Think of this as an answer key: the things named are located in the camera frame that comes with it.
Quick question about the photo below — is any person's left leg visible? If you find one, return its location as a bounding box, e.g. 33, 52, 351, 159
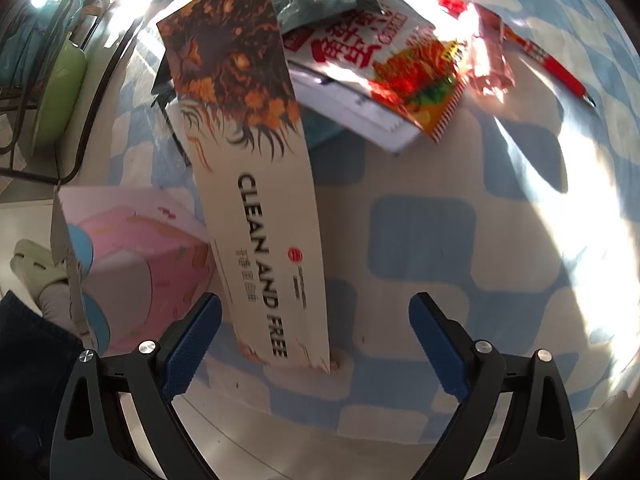
0, 290, 101, 480

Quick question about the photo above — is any pale green slipper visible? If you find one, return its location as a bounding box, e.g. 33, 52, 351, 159
10, 239, 68, 306

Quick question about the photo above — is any red pen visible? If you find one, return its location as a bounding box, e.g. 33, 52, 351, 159
429, 0, 597, 108

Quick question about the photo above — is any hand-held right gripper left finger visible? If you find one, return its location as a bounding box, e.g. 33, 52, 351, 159
50, 292, 223, 480

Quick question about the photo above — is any person's left sock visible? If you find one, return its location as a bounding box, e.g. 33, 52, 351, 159
37, 280, 76, 336

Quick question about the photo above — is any black metal chair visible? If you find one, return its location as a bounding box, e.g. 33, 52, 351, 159
0, 0, 146, 186

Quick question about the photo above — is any white paper leaflet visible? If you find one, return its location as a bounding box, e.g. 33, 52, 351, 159
287, 60, 421, 153

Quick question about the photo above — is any blue checkered blanket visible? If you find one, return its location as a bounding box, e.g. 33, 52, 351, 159
107, 0, 640, 446

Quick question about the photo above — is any red orange seasoning packet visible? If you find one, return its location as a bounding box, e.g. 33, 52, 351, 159
282, 5, 471, 143

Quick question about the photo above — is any pink metallic cosmetic tube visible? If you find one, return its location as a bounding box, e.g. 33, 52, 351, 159
465, 2, 516, 96

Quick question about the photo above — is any pink printed carton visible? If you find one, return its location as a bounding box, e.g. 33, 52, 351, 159
50, 186, 221, 356

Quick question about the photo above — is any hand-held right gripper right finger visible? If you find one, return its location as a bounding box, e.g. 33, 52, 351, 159
408, 291, 581, 480

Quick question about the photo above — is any tiger print cardboard box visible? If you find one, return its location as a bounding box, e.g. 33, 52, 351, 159
156, 0, 332, 373

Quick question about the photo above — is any green basin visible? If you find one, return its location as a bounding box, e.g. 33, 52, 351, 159
30, 42, 88, 148

